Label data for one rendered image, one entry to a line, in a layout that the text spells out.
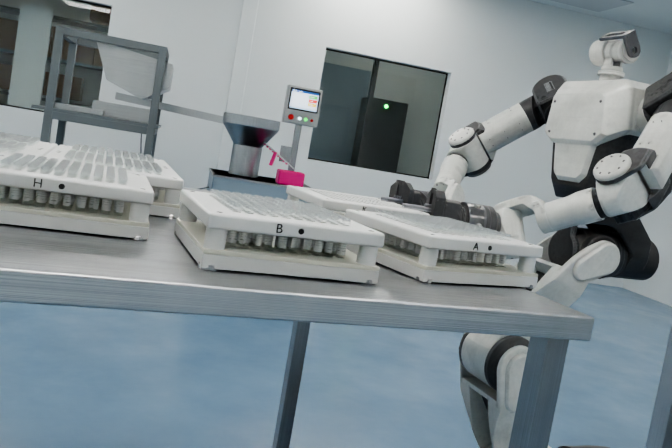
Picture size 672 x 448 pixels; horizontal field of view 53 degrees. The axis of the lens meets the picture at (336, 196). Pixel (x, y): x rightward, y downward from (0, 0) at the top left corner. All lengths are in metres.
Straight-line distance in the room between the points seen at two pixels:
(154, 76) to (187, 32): 2.02
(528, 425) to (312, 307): 0.41
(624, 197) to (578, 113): 0.35
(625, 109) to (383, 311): 1.01
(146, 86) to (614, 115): 3.62
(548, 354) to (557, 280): 0.69
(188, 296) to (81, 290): 0.11
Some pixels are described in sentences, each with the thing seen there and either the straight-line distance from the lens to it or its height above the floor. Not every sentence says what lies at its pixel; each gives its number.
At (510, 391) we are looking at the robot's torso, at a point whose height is 0.55.
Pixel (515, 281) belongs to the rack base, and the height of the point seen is 0.88.
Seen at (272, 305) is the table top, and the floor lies 0.85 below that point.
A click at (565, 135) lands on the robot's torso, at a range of 1.80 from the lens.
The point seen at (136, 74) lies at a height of 1.29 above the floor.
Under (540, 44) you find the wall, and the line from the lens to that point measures 7.75.
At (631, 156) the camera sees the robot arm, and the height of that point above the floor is 1.13.
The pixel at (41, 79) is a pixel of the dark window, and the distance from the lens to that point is 6.97.
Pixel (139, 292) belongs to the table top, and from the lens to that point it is 0.78.
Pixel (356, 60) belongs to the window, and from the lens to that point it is 7.09.
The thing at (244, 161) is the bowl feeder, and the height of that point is 0.85.
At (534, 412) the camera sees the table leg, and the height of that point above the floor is 0.72.
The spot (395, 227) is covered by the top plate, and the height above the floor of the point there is 0.93.
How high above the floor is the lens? 1.05
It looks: 4 degrees down
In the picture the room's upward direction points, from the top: 10 degrees clockwise
